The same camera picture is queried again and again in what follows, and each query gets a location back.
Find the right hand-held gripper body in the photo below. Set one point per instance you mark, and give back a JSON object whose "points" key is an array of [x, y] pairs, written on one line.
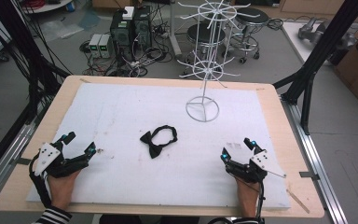
{"points": [[254, 164]]}

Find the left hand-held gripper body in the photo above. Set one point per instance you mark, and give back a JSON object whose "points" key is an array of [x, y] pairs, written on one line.
{"points": [[54, 159]]}

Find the black bow tie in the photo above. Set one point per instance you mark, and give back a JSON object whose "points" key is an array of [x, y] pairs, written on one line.
{"points": [[159, 140]]}

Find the person's left hand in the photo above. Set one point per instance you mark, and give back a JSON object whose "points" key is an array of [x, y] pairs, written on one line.
{"points": [[62, 190]]}

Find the person's right hand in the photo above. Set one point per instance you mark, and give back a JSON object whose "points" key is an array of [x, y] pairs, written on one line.
{"points": [[247, 196]]}

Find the wooden stick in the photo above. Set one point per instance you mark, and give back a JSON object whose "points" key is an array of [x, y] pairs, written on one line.
{"points": [[297, 201]]}

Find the striped left sleeve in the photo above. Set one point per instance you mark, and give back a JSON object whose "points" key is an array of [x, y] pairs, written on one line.
{"points": [[53, 216]]}

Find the striped sleeve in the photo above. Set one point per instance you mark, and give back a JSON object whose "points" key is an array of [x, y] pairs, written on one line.
{"points": [[245, 221], [53, 216]]}

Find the striped right sleeve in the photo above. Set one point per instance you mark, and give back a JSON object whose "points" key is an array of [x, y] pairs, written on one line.
{"points": [[245, 221]]}

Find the white foam mat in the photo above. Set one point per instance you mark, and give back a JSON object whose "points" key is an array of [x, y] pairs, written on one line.
{"points": [[155, 146]]}

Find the white power supply unit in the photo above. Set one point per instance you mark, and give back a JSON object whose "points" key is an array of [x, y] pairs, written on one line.
{"points": [[105, 46], [94, 45]]}

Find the black computer tower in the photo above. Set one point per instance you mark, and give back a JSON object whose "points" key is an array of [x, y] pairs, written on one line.
{"points": [[142, 28], [121, 31]]}

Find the black round stool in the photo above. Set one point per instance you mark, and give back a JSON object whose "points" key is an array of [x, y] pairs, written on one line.
{"points": [[205, 34], [250, 18]]}

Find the white small box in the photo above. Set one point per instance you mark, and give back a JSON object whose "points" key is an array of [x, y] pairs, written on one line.
{"points": [[128, 13]]}

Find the black metal frame stand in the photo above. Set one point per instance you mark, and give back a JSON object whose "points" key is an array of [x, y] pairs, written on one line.
{"points": [[320, 62], [28, 53]]}

